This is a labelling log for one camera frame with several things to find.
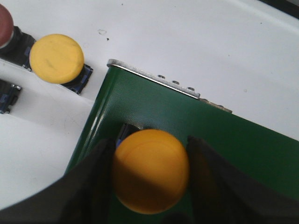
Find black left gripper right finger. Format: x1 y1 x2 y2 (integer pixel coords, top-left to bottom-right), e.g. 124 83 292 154
186 136 299 224

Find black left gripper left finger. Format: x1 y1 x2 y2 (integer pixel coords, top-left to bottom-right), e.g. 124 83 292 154
0 139 115 224

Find yellow mushroom push button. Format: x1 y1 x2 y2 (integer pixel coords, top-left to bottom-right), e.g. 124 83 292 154
111 129 190 215
29 34 93 95

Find green conveyor belt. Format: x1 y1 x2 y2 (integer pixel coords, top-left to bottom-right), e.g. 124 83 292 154
67 67 299 201

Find dark red mushroom push button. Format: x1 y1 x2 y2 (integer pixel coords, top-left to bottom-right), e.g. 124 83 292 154
0 5 36 71

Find aluminium conveyor frame rail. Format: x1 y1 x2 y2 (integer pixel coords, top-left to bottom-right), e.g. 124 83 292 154
107 59 232 113

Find black blue switch block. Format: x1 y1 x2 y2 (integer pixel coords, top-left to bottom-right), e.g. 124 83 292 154
0 79 22 114

